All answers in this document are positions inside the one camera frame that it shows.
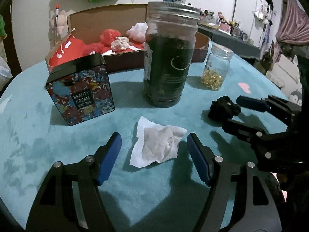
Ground black scrunchie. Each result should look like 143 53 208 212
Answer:
208 96 241 123

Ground white tissue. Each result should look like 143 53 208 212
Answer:
129 116 187 168

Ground cream fabric scrunchie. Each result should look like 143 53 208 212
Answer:
110 37 130 52

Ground small jar golden capsules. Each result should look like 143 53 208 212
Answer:
201 43 234 91

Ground dark cloth side table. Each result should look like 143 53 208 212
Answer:
198 25 260 60

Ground floral beauty cream tin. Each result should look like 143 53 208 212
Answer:
46 53 115 126

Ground tall jar dark contents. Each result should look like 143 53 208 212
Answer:
143 2 200 107

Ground white mesh pouf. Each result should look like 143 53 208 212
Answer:
126 23 148 43

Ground red fabric pouch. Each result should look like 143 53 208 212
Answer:
46 34 86 72

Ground cardboard box red lining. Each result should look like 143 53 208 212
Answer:
45 3 211 74

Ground red mesh pouf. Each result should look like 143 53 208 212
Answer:
100 29 121 47

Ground pink plush toy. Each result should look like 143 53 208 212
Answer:
50 9 66 36

